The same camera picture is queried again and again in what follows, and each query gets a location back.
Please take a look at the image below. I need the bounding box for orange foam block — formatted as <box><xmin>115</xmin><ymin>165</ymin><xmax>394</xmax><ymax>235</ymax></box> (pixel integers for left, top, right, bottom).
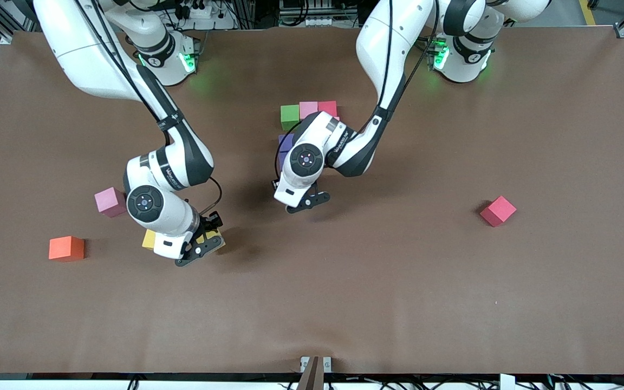
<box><xmin>49</xmin><ymin>236</ymin><xmax>85</xmax><ymax>263</ymax></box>

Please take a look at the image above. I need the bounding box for white table edge rail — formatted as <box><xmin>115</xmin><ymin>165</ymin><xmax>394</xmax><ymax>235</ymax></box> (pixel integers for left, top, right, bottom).
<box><xmin>0</xmin><ymin>373</ymin><xmax>624</xmax><ymax>390</ymax></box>

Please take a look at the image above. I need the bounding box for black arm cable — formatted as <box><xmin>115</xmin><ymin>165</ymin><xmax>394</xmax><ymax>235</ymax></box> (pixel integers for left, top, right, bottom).
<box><xmin>198</xmin><ymin>176</ymin><xmax>223</xmax><ymax>216</ymax></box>
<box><xmin>275</xmin><ymin>122</ymin><xmax>304</xmax><ymax>182</ymax></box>

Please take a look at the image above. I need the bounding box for black equipment rack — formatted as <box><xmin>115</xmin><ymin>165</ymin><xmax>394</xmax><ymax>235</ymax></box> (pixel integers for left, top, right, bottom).
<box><xmin>278</xmin><ymin>0</ymin><xmax>345</xmax><ymax>28</ymax></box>

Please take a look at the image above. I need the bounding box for green foam block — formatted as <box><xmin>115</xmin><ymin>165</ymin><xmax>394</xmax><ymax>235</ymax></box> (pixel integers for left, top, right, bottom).
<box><xmin>281</xmin><ymin>105</ymin><xmax>302</xmax><ymax>131</ymax></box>

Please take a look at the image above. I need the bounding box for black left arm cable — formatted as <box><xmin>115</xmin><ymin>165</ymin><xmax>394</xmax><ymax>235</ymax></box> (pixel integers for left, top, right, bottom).
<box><xmin>275</xmin><ymin>122</ymin><xmax>304</xmax><ymax>182</ymax></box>

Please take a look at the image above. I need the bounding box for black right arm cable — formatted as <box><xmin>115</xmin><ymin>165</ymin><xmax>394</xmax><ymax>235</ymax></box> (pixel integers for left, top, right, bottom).
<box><xmin>198</xmin><ymin>176</ymin><xmax>223</xmax><ymax>216</ymax></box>

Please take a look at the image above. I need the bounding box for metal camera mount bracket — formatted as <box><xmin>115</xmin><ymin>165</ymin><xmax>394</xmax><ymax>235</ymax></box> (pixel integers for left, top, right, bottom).
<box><xmin>297</xmin><ymin>356</ymin><xmax>333</xmax><ymax>390</ymax></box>

